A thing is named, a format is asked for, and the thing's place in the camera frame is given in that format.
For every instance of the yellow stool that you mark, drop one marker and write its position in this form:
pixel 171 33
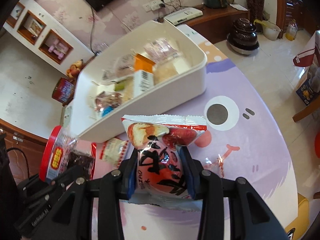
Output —
pixel 299 226

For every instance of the white plastic storage bin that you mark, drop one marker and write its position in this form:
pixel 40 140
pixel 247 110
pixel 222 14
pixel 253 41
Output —
pixel 140 79

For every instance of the framed photo on shelf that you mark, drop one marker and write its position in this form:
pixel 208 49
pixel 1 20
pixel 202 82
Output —
pixel 33 26

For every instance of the orange box snack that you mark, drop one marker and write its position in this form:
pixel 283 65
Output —
pixel 143 63

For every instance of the white red snack packet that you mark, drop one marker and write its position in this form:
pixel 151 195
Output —
pixel 114 151

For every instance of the white plastic bucket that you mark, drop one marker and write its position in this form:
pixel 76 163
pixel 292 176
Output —
pixel 270 30

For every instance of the brown wooden tv cabinet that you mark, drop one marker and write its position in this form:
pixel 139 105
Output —
pixel 216 24

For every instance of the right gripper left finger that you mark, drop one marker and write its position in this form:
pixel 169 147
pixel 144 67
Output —
pixel 115 186

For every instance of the blue foil snack packet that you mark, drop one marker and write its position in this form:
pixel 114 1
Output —
pixel 107 110

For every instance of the red lid snack cup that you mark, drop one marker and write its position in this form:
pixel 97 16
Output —
pixel 56 154

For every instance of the pink dumbbells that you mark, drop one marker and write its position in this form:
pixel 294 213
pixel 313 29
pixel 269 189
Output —
pixel 58 48

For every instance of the white wall power strip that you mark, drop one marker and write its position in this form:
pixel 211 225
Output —
pixel 157 4

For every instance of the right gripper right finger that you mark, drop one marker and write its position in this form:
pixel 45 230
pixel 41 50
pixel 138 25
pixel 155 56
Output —
pixel 206 186

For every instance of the dark woven basket red lid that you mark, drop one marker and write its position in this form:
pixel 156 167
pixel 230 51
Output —
pixel 256 8

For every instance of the white set-top box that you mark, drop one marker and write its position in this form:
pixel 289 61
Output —
pixel 183 15

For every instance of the red round cookie tin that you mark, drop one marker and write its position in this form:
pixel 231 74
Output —
pixel 63 91

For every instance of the fruit bowl with apples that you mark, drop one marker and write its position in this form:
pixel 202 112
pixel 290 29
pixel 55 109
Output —
pixel 74 70

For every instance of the dark brown ceramic jar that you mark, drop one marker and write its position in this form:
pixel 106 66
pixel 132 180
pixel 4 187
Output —
pixel 243 37

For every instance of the pink wrapped snack pack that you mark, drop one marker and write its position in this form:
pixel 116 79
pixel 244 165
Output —
pixel 160 50

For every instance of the red date snack bag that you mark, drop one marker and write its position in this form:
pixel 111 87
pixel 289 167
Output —
pixel 161 177

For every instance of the yellow liquid plastic bottle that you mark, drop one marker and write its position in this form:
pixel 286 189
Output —
pixel 291 30

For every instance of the cartoon pink purple tablecloth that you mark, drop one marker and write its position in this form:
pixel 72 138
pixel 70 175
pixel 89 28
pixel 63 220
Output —
pixel 248 144

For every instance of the green snack packet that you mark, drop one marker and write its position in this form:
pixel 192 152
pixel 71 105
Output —
pixel 121 85

